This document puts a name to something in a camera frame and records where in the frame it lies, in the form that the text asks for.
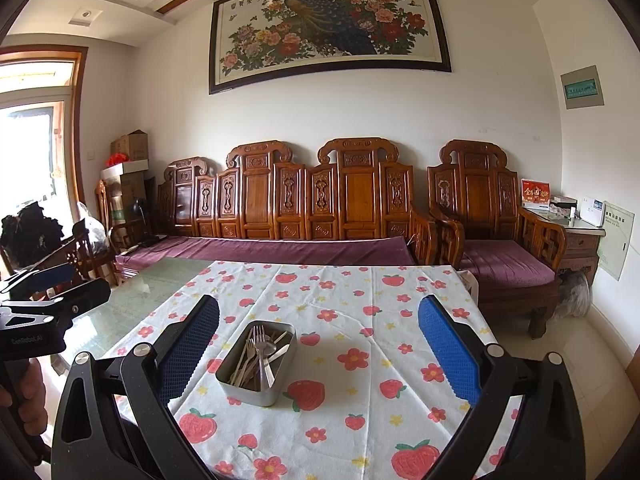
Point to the purple sofa cushion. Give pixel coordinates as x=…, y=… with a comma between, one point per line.
x=300, y=250

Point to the wooden framed balcony door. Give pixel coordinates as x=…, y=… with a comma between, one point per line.
x=80, y=125

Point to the carved wooden sofa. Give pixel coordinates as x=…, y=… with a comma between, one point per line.
x=260, y=195

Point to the white wall cabinet door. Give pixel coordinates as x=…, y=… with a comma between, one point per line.
x=616, y=245

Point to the wooden dining chair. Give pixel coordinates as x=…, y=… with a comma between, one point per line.
x=82, y=262
x=102, y=202

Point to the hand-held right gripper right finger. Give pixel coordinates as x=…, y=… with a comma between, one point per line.
x=447, y=350

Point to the rectangular metal tin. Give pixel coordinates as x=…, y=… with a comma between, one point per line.
x=250, y=392

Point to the tissue box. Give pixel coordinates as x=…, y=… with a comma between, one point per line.
x=562, y=205

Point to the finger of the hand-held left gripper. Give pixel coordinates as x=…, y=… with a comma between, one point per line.
x=85, y=297
x=50, y=275

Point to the person's left hand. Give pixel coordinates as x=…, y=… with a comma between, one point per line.
x=35, y=397

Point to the carved wooden armchair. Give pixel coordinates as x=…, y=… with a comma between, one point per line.
x=475, y=195

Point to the black cloth pile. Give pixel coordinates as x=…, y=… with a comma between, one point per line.
x=30, y=232

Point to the tall cardboard box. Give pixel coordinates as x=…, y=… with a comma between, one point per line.
x=127, y=195

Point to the strawberry printed tablecloth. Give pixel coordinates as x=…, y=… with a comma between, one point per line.
x=350, y=300

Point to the flat white box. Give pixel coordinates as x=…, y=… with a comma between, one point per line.
x=125, y=170

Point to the white router box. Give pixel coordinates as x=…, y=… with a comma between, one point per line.
x=592, y=212

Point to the wooden side table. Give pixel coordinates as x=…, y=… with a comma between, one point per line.
x=580, y=245

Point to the framed peacock painting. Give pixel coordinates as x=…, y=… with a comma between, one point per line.
x=325, y=25

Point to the brown cardboard box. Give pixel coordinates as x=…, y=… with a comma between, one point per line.
x=131, y=147

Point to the light wooden chopstick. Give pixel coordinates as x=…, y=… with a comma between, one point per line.
x=242, y=357

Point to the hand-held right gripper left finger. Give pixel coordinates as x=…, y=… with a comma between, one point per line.
x=192, y=345

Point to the red artificial flowers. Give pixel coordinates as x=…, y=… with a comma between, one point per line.
x=116, y=160

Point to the white plastic spoons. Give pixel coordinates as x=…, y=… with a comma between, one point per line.
x=280, y=352

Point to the metal fork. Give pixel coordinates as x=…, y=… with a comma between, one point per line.
x=258, y=335

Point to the black desk lamp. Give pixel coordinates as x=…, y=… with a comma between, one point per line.
x=136, y=207

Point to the red desk calendar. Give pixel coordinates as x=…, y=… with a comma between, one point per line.
x=535, y=192

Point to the clear plastic bag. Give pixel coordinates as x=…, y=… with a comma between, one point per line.
x=95, y=232

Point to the grey plastic bag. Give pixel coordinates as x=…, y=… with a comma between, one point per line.
x=575, y=295

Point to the purple armchair cushion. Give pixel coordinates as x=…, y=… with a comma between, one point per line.
x=505, y=262

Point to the grey wall electrical panel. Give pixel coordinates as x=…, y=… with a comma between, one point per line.
x=581, y=87

